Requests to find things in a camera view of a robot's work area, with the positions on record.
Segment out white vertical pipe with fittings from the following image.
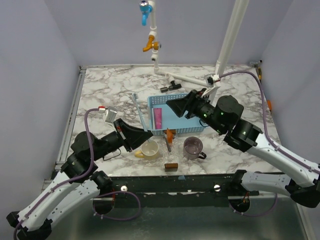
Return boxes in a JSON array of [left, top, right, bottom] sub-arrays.
[[148, 0, 160, 74]]

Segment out orange brass tap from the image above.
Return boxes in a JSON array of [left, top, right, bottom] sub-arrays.
[[142, 35, 162, 52]]

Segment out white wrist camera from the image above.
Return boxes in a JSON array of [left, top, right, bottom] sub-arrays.
[[98, 106, 118, 123], [202, 74, 221, 100]]

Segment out light blue plastic basket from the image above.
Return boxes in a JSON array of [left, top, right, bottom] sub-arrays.
[[147, 93, 205, 136]]

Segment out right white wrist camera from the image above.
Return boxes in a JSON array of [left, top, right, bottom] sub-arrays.
[[202, 74, 221, 100]]

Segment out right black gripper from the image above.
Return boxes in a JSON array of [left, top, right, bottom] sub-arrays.
[[165, 88, 225, 134]]

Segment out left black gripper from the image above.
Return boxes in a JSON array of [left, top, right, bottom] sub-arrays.
[[92, 118, 154, 161]]

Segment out grey toothbrush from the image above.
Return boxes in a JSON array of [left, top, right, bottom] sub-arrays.
[[131, 93, 148, 133], [162, 133, 172, 153]]

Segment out white horizontal pipe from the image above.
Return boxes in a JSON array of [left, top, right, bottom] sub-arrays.
[[154, 70, 220, 88]]

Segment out blue tap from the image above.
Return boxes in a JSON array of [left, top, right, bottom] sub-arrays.
[[139, 0, 153, 26]]

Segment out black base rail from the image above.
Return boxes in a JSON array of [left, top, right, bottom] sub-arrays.
[[51, 172, 261, 208]]

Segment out yellow tool in corner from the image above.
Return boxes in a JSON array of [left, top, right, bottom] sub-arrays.
[[249, 59, 263, 82]]

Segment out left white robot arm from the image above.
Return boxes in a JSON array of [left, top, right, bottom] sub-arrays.
[[6, 118, 153, 240]]

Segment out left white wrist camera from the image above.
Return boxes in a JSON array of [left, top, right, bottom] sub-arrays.
[[98, 106, 118, 123]]

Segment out clear tray with brown ends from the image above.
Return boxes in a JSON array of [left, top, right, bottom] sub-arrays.
[[162, 129, 179, 173]]

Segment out purple cable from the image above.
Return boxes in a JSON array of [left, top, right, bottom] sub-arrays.
[[217, 71, 320, 217], [12, 106, 141, 240]]

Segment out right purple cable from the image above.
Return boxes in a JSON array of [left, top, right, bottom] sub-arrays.
[[217, 71, 320, 217]]

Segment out white diagonal pole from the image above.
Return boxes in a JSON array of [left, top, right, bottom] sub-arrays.
[[209, 0, 251, 101]]

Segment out black tee valve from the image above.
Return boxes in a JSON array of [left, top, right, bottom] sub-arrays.
[[160, 84, 182, 93]]

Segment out purple plastic cup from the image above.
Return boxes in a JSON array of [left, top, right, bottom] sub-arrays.
[[183, 136, 207, 160]]

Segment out orange clip on wall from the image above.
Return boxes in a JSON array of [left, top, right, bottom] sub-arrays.
[[266, 100, 272, 112]]

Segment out yellow ceramic mug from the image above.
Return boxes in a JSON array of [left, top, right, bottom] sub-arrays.
[[134, 140, 160, 160]]

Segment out orange toothpaste tube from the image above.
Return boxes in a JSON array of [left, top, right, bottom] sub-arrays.
[[166, 128, 175, 145]]

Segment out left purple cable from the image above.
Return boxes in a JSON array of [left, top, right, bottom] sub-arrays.
[[12, 106, 141, 240]]

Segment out pink toothbrush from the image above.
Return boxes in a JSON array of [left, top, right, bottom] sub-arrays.
[[153, 107, 162, 130]]

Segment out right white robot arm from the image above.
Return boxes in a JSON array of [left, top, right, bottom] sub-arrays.
[[166, 90, 320, 208]]

